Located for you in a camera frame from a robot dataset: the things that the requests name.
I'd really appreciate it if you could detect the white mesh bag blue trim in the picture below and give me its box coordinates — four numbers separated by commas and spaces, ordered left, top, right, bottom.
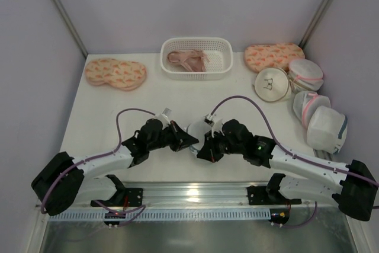
187, 117, 214, 156

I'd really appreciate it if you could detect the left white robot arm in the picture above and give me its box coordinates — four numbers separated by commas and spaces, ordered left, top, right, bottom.
31, 119, 199, 216

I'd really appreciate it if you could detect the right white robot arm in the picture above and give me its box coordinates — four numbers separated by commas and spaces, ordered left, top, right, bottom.
187, 119, 378, 222

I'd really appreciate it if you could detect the left peach patterned bra case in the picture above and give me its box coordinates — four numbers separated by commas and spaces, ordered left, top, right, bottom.
84, 58, 147, 91

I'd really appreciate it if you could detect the peach patterned bra case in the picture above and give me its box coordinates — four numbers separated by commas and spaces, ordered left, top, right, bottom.
84, 58, 147, 91
244, 43, 305, 73

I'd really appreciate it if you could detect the pink bra in basket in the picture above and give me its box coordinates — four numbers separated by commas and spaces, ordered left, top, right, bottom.
166, 50, 210, 72

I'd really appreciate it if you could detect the cream laundry bag beige trim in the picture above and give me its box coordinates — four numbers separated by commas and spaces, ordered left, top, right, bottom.
253, 68, 292, 103

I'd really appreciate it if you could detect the right peach patterned bra case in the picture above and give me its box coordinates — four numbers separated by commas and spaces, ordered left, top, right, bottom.
244, 43, 305, 73

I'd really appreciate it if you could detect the white mesh bag pink trim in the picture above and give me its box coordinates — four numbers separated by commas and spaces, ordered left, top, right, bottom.
293, 91, 331, 129

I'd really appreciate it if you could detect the large white bag blue trim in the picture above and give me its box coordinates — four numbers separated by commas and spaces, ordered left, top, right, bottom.
307, 106, 348, 154

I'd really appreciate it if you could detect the white mesh bag pink zipper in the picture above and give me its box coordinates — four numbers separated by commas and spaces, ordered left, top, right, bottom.
288, 59, 324, 93

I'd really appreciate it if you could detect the white plastic basket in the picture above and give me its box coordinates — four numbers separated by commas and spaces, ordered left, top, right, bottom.
160, 37, 233, 81

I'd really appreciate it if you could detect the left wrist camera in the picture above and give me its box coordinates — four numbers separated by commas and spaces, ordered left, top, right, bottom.
155, 108, 172, 127

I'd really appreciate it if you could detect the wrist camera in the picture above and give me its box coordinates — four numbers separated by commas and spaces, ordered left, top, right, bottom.
155, 108, 172, 127
203, 114, 223, 136

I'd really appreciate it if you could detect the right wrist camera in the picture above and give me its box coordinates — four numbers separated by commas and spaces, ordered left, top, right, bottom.
203, 114, 223, 136

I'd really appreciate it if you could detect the aluminium mounting rail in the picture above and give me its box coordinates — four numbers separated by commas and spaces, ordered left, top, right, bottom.
35, 181, 314, 208

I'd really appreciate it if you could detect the white slotted cable duct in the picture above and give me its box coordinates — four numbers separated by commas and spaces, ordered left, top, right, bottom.
49, 207, 271, 223

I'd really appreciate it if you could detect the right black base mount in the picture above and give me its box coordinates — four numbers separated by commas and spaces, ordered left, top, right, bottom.
246, 173, 301, 206

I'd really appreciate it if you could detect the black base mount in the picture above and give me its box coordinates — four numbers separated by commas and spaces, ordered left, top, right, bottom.
98, 175, 143, 209
246, 173, 301, 206

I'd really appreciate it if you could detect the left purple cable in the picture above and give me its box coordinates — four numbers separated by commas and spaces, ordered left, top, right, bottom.
40, 108, 156, 215

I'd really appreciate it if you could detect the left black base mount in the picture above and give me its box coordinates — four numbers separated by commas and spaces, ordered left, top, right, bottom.
98, 175, 143, 209

